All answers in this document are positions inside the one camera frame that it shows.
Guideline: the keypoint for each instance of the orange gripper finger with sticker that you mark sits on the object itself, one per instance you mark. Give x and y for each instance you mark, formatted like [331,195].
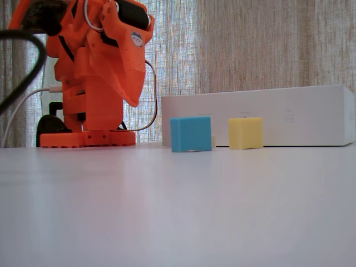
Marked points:
[133,69]

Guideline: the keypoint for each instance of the plain orange gripper finger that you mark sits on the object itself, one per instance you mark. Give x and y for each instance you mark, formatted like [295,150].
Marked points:
[97,64]

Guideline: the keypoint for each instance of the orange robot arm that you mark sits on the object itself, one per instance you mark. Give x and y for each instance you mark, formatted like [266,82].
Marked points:
[103,111]

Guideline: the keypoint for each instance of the blue cuboid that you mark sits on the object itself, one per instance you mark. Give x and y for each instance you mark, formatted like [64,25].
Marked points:
[192,135]

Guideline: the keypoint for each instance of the yellow cuboid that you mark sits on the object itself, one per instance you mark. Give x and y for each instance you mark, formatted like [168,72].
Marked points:
[246,133]

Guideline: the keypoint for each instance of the white cardboard bin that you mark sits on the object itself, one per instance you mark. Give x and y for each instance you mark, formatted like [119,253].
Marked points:
[306,116]

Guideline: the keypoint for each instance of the black table clamp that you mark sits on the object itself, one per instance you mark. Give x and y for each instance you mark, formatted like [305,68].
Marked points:
[51,122]

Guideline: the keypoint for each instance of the wrist camera in orange mount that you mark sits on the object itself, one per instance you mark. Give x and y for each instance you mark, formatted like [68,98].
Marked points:
[36,14]

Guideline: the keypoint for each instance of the orange robot base plate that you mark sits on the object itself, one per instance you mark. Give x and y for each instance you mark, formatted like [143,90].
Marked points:
[61,140]

